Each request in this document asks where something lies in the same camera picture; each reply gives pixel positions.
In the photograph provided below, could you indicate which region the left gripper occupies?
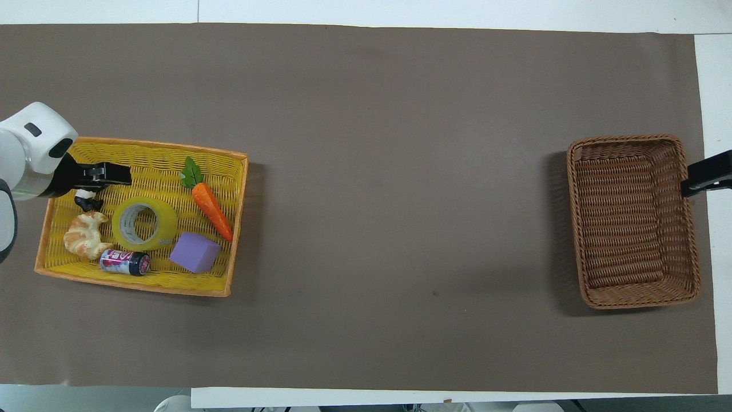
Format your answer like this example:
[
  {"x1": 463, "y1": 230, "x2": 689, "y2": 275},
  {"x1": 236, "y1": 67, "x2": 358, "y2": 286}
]
[{"x1": 45, "y1": 153, "x2": 86, "y2": 200}]

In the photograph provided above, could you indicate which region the yellow wicker basket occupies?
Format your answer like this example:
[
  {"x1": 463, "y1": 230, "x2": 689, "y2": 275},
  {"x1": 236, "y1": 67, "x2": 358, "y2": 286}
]
[{"x1": 34, "y1": 136, "x2": 249, "y2": 298}]

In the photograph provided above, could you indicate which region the yellow tape roll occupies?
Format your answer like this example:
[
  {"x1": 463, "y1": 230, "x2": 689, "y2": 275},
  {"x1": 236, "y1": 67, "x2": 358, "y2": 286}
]
[{"x1": 112, "y1": 196, "x2": 179, "y2": 253}]

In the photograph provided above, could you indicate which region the brown wicker basket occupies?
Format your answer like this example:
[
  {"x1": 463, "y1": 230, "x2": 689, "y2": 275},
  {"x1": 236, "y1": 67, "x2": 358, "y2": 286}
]
[{"x1": 566, "y1": 134, "x2": 702, "y2": 310}]

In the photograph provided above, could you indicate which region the small black and white toy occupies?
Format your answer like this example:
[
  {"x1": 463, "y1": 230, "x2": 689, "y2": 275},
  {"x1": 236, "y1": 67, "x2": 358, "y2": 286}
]
[{"x1": 73, "y1": 192, "x2": 104, "y2": 213}]

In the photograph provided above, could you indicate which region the toy croissant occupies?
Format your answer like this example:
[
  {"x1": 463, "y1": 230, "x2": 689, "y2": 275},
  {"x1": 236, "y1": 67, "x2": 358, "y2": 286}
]
[{"x1": 63, "y1": 211, "x2": 115, "y2": 261}]

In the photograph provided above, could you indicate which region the small drink can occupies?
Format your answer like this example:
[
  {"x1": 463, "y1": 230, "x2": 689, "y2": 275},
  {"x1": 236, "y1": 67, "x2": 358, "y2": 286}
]
[{"x1": 99, "y1": 249, "x2": 152, "y2": 277}]

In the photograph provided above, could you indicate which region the toy carrot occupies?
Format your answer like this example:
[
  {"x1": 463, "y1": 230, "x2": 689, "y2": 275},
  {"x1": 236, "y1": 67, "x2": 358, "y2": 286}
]
[{"x1": 180, "y1": 156, "x2": 234, "y2": 243}]

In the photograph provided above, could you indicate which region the purple cube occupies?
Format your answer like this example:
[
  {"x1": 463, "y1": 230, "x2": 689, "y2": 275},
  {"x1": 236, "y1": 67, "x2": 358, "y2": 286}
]
[{"x1": 169, "y1": 232, "x2": 222, "y2": 274}]

